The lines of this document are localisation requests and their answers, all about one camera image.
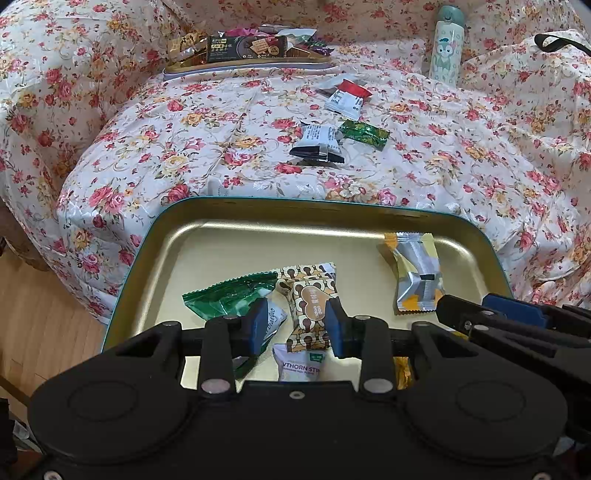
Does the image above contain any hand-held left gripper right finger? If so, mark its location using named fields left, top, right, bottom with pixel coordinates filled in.
left=325, top=299, right=499, bottom=400

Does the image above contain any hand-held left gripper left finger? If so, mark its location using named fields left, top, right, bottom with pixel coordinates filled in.
left=88, top=298, right=269, bottom=400

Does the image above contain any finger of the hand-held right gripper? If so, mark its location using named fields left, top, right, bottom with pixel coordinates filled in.
left=482, top=293, right=591, bottom=333
left=436, top=294, right=591, bottom=435

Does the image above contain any brown patterned snack packet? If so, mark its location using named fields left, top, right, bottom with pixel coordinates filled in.
left=276, top=262, right=340, bottom=354

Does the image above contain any green white snack packet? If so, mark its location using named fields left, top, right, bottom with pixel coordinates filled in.
left=182, top=272, right=288, bottom=380

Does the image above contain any white yellow snack packet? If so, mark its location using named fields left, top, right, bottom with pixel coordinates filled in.
left=272, top=344, right=331, bottom=383

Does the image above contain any silver yellow snack packet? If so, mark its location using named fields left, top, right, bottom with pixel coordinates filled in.
left=384, top=232, right=445, bottom=315

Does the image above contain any yellow green snack packet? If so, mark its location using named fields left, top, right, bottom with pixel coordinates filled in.
left=392, top=355, right=415, bottom=391

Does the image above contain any gold tin tray teal rim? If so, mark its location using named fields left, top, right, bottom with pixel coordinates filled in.
left=102, top=196, right=513, bottom=393

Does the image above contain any black white snack packet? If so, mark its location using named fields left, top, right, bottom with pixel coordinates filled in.
left=289, top=123, right=346, bottom=167
left=316, top=75, right=354, bottom=99

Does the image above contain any green candy packet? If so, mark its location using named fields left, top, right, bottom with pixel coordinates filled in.
left=339, top=119, right=391, bottom=151

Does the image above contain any red white snack packet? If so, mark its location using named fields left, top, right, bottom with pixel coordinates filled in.
left=323, top=78, right=374, bottom=116

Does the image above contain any pile of assorted snacks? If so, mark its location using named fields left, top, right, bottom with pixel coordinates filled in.
left=166, top=24, right=333, bottom=65

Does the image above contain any white cartoon print bottle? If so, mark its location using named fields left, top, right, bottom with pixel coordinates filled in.
left=429, top=6, right=465, bottom=86

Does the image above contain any silver rimmed snack tray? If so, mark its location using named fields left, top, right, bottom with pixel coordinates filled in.
left=163, top=48, right=340, bottom=81

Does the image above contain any black cracker box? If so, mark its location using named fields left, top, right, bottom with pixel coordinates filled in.
left=205, top=36, right=289, bottom=64

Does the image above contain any black strap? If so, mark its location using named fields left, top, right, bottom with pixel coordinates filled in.
left=534, top=33, right=591, bottom=51

